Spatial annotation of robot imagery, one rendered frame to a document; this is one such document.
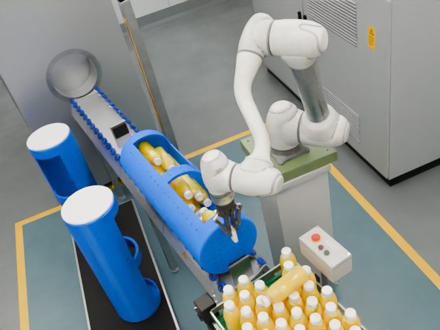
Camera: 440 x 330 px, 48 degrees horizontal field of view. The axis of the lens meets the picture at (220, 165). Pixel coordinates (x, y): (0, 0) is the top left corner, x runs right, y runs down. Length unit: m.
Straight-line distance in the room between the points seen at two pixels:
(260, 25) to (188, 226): 0.85
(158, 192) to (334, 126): 0.85
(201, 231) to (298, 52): 0.79
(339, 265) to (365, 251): 1.44
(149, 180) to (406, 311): 1.69
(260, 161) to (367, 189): 2.22
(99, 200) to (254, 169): 1.17
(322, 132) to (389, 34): 1.02
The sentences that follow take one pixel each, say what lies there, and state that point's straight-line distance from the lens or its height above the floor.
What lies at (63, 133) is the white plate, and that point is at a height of 1.04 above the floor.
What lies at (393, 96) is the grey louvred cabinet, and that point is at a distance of 3.33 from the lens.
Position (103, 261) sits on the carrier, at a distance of 2.74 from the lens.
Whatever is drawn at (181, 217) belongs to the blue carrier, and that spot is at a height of 1.19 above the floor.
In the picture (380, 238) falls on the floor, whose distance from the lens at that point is 3.49.
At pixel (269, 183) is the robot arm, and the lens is 1.63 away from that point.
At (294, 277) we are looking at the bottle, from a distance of 1.86.
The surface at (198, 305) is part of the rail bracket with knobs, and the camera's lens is 2.05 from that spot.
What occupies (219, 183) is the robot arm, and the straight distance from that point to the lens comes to 1.70.
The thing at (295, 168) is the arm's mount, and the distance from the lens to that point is 2.42.
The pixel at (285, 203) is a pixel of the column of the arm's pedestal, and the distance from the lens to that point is 2.53.
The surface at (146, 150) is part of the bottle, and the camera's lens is 2.58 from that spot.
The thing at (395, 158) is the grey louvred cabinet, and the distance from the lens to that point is 3.66.
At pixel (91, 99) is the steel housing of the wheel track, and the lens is 3.77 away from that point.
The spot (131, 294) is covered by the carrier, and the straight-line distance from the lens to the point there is 2.97.
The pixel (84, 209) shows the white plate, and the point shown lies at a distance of 2.62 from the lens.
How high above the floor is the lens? 2.65
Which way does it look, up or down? 39 degrees down
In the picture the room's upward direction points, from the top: 15 degrees counter-clockwise
